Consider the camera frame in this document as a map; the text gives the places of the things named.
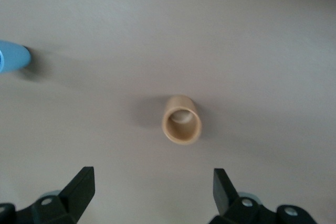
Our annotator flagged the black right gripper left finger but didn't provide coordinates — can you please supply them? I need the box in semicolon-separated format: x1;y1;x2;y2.
0;166;96;224

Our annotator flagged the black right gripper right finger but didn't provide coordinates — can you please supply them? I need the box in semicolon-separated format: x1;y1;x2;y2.
211;167;320;224

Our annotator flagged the blue cup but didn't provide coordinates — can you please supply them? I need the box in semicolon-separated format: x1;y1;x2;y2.
0;39;32;74

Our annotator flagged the brown cylindrical cup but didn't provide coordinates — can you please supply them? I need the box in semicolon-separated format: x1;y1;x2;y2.
161;94;203;146

